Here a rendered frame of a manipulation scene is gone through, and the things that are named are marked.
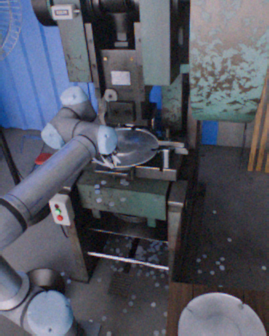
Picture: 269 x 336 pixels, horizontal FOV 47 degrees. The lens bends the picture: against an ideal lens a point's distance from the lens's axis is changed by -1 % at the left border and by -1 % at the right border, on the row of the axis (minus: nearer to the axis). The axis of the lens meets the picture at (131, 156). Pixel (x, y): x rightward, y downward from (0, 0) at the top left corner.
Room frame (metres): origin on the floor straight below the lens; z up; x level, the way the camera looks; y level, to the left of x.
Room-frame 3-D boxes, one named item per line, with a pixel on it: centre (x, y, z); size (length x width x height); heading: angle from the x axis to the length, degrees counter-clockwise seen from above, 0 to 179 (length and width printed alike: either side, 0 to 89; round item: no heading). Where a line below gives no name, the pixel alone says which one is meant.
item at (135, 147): (1.09, 0.03, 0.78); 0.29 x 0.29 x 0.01
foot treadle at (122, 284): (1.08, 0.03, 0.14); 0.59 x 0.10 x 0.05; 161
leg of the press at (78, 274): (1.43, 0.19, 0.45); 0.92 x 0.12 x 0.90; 161
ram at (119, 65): (1.17, 0.00, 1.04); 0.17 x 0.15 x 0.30; 161
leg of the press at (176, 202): (1.25, -0.31, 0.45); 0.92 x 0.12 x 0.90; 161
